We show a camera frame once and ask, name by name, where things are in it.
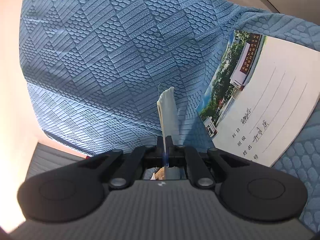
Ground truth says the right blue floor chair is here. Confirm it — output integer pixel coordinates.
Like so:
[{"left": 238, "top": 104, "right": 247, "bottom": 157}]
[{"left": 18, "top": 0, "right": 320, "bottom": 233}]

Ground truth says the building photo postcard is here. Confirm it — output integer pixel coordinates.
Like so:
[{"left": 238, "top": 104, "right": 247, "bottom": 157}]
[
  {"left": 196, "top": 30, "right": 319, "bottom": 166},
  {"left": 157, "top": 87, "right": 181, "bottom": 180}
]

